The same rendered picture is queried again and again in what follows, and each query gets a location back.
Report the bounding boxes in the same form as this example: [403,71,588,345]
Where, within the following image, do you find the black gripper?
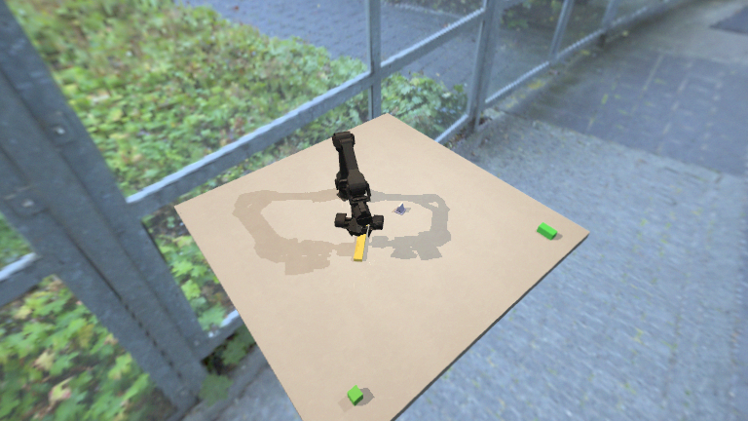
[334,209,384,237]

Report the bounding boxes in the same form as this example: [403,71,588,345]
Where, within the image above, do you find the yellow bar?
[354,234,366,262]

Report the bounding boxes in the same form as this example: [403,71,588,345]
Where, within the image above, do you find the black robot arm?
[332,131,372,237]

